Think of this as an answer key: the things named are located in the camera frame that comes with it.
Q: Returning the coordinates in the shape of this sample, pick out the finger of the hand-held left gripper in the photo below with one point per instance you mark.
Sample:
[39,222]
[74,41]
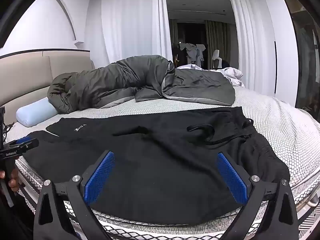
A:
[27,145]

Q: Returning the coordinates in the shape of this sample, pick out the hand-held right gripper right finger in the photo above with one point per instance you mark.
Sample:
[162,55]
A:
[232,177]

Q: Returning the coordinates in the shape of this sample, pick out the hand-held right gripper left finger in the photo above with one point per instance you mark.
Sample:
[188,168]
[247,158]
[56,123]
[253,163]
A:
[98,177]

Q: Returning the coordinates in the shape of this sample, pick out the black pants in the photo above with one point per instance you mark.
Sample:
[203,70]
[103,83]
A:
[160,167]

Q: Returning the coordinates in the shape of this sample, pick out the person's left hand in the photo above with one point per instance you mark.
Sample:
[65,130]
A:
[13,182]

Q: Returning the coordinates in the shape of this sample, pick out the light blue pillow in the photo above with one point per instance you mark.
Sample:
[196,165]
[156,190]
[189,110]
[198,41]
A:
[32,112]

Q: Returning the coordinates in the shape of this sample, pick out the beige padded headboard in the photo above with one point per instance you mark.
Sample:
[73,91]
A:
[25,80]

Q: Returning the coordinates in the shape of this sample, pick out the grey duvet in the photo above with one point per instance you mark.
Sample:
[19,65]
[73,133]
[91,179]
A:
[112,85]

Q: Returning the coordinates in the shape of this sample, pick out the crumpled white sheet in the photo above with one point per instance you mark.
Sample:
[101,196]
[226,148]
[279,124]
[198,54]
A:
[235,75]

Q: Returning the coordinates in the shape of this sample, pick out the white chair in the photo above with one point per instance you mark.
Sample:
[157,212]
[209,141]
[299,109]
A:
[217,57]

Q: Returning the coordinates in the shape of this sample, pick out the clothes hanging on rack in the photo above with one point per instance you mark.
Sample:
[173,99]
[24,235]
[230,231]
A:
[192,52]

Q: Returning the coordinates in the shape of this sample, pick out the white wardrobe door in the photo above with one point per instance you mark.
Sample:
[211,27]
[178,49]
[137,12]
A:
[277,42]

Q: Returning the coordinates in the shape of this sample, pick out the dark olive curtain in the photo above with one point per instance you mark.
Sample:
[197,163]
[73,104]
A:
[217,35]

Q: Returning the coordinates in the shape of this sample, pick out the white sheer curtain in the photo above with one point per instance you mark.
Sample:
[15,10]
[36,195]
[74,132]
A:
[247,30]
[125,25]

